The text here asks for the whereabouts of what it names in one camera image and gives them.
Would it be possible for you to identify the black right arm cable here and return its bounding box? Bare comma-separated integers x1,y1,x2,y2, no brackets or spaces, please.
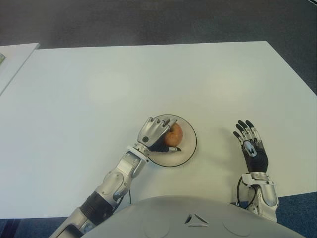
236,177,258,208

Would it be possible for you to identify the neighbouring white table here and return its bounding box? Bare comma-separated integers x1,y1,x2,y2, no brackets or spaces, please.
0,43,40,96

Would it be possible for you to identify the grey robot torso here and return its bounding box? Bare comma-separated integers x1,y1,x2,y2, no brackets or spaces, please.
81,195,317,238

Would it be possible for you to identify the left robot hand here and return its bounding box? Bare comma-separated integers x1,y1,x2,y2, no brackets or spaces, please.
137,116,182,154

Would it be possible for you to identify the red yellow apple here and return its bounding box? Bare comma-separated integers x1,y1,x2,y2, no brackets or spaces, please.
163,123,183,147

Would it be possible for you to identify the white plate with black rim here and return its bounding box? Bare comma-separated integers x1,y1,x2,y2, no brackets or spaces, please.
148,114,198,167

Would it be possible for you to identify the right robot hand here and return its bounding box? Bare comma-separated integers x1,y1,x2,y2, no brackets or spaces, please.
232,119,269,173

